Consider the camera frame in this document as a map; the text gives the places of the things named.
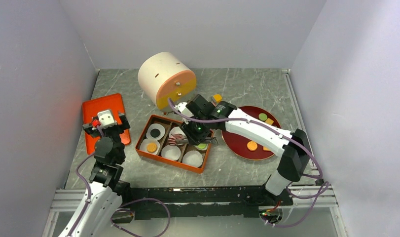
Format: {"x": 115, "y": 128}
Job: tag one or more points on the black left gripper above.
{"x": 120, "y": 127}

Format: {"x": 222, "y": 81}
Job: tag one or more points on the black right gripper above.
{"x": 194, "y": 138}

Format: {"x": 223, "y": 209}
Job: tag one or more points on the green round cookie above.
{"x": 201, "y": 147}
{"x": 263, "y": 116}

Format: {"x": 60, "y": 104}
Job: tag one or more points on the black round cookie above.
{"x": 155, "y": 133}

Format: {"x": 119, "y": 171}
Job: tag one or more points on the orange round cookie front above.
{"x": 151, "y": 148}

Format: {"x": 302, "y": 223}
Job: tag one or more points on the orange round cookie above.
{"x": 252, "y": 146}
{"x": 151, "y": 148}

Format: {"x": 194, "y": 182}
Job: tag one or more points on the silver metal tongs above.
{"x": 179, "y": 139}

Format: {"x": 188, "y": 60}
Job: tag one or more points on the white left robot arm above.
{"x": 104, "y": 190}

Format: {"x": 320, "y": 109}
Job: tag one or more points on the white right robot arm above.
{"x": 291, "y": 147}

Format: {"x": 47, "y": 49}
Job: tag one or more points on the white paper cup back right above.
{"x": 201, "y": 148}

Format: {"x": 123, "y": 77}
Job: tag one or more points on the white paper cup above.
{"x": 201, "y": 148}
{"x": 171, "y": 152}
{"x": 158, "y": 126}
{"x": 193, "y": 158}
{"x": 176, "y": 130}
{"x": 144, "y": 144}

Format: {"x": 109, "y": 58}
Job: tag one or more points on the white paper cup back middle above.
{"x": 176, "y": 130}

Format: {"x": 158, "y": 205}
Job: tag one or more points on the white paper cup front right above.
{"x": 193, "y": 158}

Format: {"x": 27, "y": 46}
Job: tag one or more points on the white paper cup front middle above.
{"x": 171, "y": 152}

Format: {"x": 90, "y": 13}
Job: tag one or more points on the white paper cup back left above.
{"x": 158, "y": 126}

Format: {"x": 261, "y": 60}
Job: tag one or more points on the white paper cup front left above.
{"x": 144, "y": 144}

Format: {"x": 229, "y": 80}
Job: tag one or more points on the yellow grey eraser block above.
{"x": 217, "y": 98}

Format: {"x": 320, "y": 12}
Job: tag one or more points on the red round plate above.
{"x": 238, "y": 144}

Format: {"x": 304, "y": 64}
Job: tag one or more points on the orange cookie tin box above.
{"x": 169, "y": 124}

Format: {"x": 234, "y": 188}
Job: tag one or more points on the white round drawer cabinet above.
{"x": 163, "y": 76}

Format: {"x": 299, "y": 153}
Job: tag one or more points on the yellow square cookie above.
{"x": 269, "y": 121}

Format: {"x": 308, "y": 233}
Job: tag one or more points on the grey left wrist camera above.
{"x": 106, "y": 118}

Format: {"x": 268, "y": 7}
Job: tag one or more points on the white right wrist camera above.
{"x": 182, "y": 108}

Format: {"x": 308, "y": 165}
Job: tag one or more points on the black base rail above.
{"x": 245, "y": 201}

